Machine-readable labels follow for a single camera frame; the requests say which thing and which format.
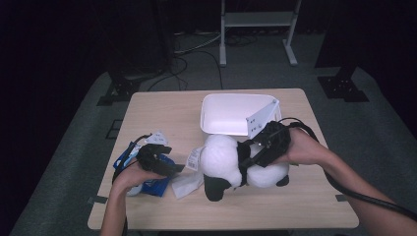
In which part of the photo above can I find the left hand-held gripper cable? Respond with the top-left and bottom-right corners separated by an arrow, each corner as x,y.
111,133 -> 153,185

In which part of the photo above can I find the white plastic storage box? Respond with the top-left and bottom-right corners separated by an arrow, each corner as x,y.
199,92 -> 283,140

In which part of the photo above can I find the white metal stand frame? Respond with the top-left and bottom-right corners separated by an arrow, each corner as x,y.
218,0 -> 303,68

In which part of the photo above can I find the white wet wipe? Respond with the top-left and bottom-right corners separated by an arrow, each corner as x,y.
170,169 -> 205,201

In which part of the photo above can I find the bundle of floor cables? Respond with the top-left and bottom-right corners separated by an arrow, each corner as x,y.
144,29 -> 224,92

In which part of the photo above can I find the person's left hand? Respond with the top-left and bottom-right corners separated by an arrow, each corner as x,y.
112,158 -> 165,195

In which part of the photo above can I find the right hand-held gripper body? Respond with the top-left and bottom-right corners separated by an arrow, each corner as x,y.
245,97 -> 292,169

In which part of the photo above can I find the person's right hand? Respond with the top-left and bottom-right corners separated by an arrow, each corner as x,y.
270,127 -> 329,167

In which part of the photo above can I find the black stand with base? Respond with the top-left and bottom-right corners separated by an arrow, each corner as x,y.
95,58 -> 143,107
316,63 -> 371,103

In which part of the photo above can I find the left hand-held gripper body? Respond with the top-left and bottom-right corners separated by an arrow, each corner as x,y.
135,130 -> 175,177

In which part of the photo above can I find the hand-held gripper cable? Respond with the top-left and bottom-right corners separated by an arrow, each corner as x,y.
111,133 -> 153,185
278,116 -> 417,223

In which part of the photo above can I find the right hand-held gripper cable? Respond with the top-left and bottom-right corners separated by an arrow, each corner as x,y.
278,116 -> 417,223

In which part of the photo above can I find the panda plush toy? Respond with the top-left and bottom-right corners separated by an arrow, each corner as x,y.
185,133 -> 292,203

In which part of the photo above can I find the blue wet wipes packet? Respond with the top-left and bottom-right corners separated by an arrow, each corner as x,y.
112,140 -> 177,198

